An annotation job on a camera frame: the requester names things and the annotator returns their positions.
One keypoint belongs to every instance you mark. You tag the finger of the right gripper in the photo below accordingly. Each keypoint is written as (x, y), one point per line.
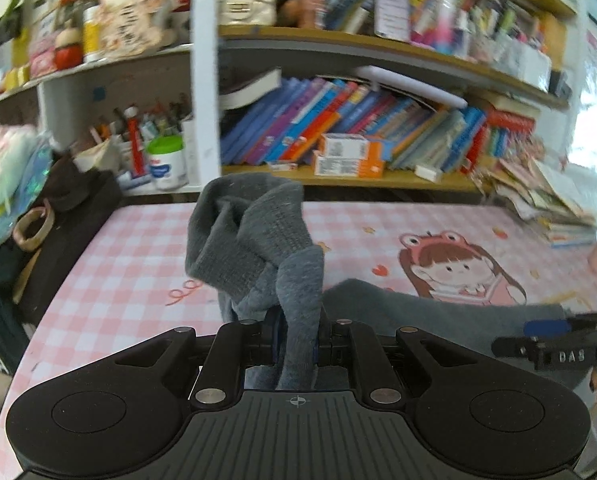
(546, 328)

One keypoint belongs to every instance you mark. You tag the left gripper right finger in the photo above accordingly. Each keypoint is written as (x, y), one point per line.
(326, 350)

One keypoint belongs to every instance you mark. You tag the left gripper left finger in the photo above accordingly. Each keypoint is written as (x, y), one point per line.
(270, 335)

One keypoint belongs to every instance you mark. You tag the grey fleece garment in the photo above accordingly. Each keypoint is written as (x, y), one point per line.
(247, 238)

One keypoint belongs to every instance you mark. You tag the stack of papers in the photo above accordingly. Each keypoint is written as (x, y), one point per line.
(546, 201)

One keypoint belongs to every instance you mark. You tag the orange white box lower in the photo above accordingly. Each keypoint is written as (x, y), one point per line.
(326, 166)

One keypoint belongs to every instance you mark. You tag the orange white box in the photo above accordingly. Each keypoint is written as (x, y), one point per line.
(354, 146)
(326, 166)

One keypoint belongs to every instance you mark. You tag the small white eraser box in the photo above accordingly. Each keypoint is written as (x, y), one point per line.
(429, 173)

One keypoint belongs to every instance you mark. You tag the orange white box upper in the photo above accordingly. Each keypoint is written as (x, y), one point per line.
(354, 146)

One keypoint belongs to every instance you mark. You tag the white green lidded jar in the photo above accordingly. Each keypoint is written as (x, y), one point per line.
(166, 162)

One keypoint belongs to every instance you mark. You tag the row of colourful books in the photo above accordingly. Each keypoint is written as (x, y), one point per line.
(277, 122)

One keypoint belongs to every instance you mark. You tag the red tassel ornament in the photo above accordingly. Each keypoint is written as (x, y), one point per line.
(131, 116)

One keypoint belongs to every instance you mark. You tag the black bag with items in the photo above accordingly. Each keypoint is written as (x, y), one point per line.
(70, 210)

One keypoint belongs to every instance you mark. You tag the white paper roll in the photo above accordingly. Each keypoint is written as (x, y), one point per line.
(378, 75)

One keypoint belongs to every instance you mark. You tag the wooden bookshelf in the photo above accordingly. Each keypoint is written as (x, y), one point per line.
(515, 48)

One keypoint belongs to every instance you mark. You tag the lucky cat figurine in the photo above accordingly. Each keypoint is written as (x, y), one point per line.
(127, 27)

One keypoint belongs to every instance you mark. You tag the white shelf post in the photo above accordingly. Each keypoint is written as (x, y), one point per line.
(204, 78)

